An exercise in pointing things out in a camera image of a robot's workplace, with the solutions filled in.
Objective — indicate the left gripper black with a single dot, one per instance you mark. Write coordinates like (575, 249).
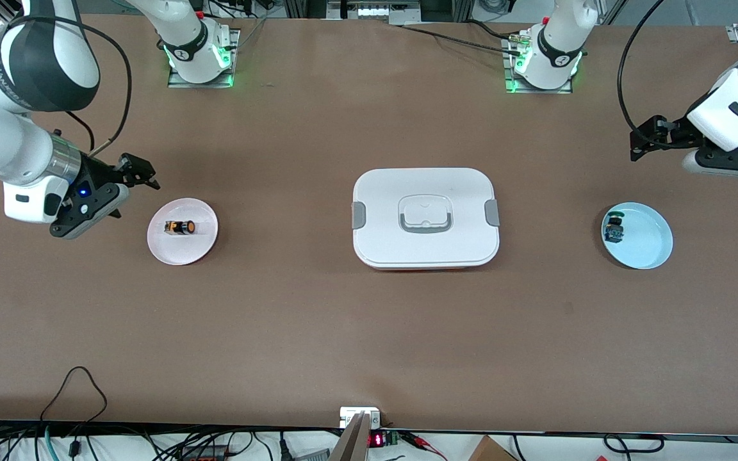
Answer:
(675, 131)

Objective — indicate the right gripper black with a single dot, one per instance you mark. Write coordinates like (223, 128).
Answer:
(97, 172)

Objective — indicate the orange push button switch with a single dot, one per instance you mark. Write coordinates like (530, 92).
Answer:
(180, 227)

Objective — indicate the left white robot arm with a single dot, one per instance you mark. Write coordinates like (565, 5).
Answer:
(728, 109)

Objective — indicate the pale pink round plate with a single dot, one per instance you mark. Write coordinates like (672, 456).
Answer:
(183, 253)

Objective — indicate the light blue round plate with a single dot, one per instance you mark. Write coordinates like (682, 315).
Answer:
(647, 240)

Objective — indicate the grey lunch box latch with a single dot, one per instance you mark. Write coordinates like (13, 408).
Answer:
(491, 212)
(359, 215)

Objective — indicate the white lidded lunch box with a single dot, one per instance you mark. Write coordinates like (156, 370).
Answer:
(426, 250)

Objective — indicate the white control device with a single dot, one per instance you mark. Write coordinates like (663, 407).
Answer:
(372, 9)

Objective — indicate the white power outlet box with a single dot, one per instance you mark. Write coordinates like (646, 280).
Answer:
(350, 413)

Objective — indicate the brown cardboard piece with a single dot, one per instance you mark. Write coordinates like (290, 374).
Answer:
(491, 451)

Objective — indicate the red digit display module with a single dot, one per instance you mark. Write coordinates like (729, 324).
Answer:
(378, 439)

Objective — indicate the red and black clip lead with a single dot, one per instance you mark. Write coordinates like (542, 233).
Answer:
(423, 445)

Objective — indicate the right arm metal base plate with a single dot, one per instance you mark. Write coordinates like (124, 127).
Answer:
(180, 82)

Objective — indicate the green push button switch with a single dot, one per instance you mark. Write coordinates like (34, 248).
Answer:
(614, 228)

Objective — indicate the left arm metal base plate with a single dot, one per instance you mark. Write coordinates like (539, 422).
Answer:
(535, 90)

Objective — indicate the grey camera support post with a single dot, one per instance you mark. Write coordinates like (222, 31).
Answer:
(353, 445)

